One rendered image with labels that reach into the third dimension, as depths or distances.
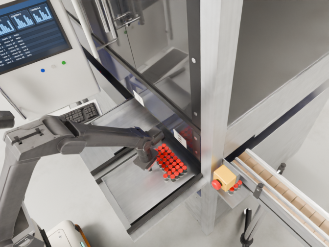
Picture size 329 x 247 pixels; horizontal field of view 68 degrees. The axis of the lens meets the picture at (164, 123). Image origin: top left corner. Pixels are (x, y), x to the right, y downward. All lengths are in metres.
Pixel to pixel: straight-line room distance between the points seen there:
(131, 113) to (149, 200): 0.53
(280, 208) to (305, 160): 1.33
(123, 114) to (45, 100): 0.52
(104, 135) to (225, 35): 0.41
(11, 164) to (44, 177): 1.92
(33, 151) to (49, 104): 1.14
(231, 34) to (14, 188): 0.60
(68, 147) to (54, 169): 1.93
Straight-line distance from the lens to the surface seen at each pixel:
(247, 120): 0.96
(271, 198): 1.10
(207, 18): 0.57
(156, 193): 1.13
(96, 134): 0.70
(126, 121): 1.39
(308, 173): 2.32
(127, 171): 1.21
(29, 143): 0.60
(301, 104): 1.50
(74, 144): 0.62
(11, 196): 0.70
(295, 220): 1.09
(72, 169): 2.45
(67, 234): 1.89
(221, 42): 0.58
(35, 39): 1.47
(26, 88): 1.63
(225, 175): 0.99
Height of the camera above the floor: 1.91
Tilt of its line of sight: 51 degrees down
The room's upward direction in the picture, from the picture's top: 11 degrees counter-clockwise
